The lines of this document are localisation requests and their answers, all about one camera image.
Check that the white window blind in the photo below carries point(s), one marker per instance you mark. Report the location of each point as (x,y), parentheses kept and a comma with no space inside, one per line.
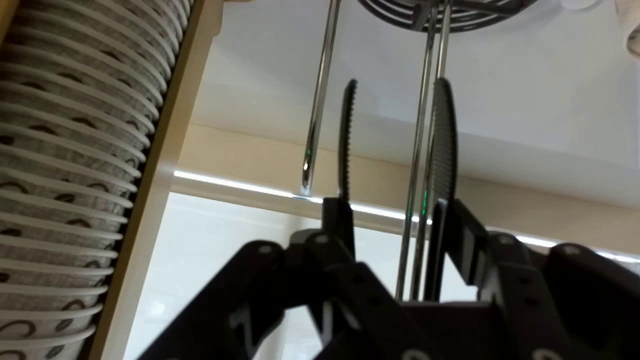
(212,266)

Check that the stack of patterned paper cups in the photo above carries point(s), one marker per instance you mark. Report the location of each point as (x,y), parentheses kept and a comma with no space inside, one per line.
(66,166)

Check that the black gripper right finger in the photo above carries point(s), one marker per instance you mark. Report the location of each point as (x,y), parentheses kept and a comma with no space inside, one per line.
(572,307)

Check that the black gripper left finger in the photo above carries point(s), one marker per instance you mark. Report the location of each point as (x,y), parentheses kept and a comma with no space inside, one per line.
(253,307)

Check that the black plastic tweezers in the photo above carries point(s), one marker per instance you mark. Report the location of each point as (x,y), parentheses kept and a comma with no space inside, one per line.
(444,147)

